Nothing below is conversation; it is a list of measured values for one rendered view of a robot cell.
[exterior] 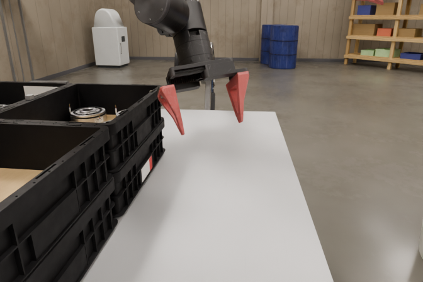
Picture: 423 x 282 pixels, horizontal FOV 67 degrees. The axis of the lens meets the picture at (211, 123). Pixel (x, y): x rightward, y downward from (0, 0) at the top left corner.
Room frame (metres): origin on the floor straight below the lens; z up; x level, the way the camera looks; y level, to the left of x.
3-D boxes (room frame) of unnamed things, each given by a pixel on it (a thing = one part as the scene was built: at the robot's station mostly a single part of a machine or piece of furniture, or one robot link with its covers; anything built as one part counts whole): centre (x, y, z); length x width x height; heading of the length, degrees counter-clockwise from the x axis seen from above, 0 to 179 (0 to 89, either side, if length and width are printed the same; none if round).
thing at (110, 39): (7.74, 2.37, 0.66); 0.64 x 0.57 x 1.31; 83
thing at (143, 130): (0.82, 0.32, 0.87); 0.40 x 0.30 x 0.11; 173
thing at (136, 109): (0.82, 0.32, 0.92); 0.40 x 0.30 x 0.02; 173
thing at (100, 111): (0.93, 0.38, 0.86); 0.10 x 0.10 x 0.01
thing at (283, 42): (7.95, -1.63, 0.48); 1.35 x 0.80 x 0.97; 175
